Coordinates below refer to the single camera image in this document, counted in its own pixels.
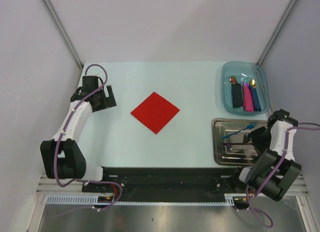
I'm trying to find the purple metal spoon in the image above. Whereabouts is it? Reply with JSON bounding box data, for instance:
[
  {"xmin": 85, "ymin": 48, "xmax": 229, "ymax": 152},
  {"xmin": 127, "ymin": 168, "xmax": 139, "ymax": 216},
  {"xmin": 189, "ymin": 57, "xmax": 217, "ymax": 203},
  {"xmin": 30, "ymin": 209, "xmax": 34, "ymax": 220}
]
[{"xmin": 222, "ymin": 142, "xmax": 247, "ymax": 146}]

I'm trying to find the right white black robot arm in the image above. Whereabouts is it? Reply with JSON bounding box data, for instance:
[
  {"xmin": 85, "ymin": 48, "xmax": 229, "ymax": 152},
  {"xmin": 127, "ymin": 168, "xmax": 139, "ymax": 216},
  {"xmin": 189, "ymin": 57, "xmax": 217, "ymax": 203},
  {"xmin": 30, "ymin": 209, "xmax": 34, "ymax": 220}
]
[{"xmin": 230, "ymin": 109, "xmax": 302, "ymax": 202}]

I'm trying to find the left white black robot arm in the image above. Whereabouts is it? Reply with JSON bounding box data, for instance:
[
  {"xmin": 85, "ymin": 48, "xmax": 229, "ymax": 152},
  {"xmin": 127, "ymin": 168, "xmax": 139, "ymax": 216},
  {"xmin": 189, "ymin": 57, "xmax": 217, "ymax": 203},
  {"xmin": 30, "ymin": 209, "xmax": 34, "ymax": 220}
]
[{"xmin": 40, "ymin": 75, "xmax": 117, "ymax": 192}]

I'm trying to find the pink rolled napkin bundle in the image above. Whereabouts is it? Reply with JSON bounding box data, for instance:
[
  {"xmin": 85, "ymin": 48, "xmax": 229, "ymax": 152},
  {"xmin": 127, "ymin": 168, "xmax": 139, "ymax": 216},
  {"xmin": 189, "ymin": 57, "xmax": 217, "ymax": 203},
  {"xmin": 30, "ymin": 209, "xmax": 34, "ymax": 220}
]
[{"xmin": 243, "ymin": 80, "xmax": 254, "ymax": 112}]

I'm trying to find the navy rolled napkin bundle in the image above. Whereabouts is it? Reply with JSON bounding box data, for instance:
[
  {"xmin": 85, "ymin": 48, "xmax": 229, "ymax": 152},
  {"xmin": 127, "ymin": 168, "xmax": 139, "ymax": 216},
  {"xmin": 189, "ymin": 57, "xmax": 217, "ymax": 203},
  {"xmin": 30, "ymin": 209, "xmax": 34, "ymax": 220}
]
[{"xmin": 249, "ymin": 79, "xmax": 261, "ymax": 112}]

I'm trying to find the black rolled napkin bundle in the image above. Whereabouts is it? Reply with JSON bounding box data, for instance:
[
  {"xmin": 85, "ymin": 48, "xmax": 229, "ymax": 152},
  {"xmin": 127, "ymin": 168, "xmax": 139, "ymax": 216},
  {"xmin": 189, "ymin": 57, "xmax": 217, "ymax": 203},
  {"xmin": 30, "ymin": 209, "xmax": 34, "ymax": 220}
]
[{"xmin": 229, "ymin": 76, "xmax": 244, "ymax": 108}]

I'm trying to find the stainless steel tray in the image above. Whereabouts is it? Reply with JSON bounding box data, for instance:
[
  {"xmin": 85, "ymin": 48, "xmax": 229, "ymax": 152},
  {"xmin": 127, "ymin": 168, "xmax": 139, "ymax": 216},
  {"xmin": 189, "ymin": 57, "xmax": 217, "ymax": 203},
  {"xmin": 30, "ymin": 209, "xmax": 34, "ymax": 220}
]
[{"xmin": 211, "ymin": 118, "xmax": 267, "ymax": 166}]

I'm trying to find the blue transparent plastic bin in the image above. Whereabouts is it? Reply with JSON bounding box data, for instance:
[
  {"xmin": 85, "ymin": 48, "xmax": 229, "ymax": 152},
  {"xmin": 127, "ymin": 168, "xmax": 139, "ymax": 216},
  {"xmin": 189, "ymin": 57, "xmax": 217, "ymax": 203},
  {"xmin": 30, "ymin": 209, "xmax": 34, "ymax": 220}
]
[{"xmin": 221, "ymin": 61, "xmax": 270, "ymax": 116}]

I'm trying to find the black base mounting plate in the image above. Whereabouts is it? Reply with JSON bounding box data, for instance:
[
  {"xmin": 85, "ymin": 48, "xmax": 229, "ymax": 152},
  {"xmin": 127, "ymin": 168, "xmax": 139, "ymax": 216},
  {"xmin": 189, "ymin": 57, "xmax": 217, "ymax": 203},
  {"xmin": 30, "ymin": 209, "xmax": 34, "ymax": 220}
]
[{"xmin": 81, "ymin": 166, "xmax": 251, "ymax": 210}]

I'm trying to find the white slotted cable duct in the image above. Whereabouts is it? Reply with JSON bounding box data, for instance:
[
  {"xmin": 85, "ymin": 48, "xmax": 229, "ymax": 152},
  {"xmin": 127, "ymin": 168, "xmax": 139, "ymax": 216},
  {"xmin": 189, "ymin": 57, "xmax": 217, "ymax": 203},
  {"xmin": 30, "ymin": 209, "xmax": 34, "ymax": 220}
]
[{"xmin": 46, "ymin": 194, "xmax": 235, "ymax": 206}]

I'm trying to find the aluminium rail profile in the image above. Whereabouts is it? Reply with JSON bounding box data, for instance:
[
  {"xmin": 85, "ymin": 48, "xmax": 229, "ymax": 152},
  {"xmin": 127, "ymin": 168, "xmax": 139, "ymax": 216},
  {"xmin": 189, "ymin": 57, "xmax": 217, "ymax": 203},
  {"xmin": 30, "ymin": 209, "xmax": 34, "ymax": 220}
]
[{"xmin": 36, "ymin": 175, "xmax": 309, "ymax": 196}]

